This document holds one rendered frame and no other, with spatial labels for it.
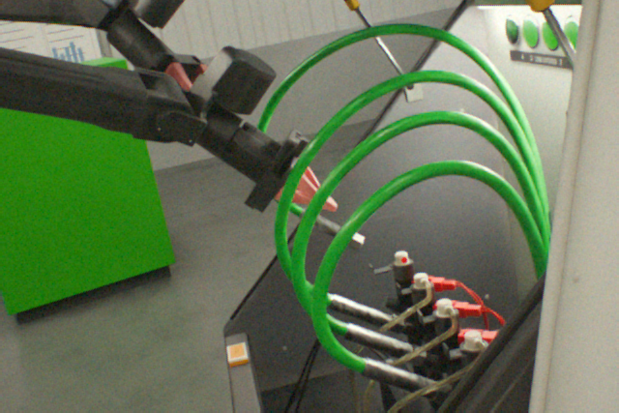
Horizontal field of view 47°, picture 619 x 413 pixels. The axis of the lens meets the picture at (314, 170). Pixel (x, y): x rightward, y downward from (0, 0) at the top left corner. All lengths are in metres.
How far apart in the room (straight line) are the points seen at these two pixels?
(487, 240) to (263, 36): 6.30
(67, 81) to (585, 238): 0.52
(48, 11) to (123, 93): 0.40
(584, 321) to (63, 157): 3.74
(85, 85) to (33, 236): 3.43
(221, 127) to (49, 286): 3.48
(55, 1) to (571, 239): 0.85
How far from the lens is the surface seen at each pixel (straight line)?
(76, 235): 4.23
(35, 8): 1.20
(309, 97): 7.60
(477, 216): 1.31
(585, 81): 0.56
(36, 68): 0.79
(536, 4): 0.59
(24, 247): 4.22
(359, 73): 7.74
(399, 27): 0.94
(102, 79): 0.81
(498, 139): 0.76
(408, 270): 0.94
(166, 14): 1.12
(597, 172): 0.53
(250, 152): 0.86
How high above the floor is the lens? 1.50
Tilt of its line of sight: 14 degrees down
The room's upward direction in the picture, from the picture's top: 11 degrees counter-clockwise
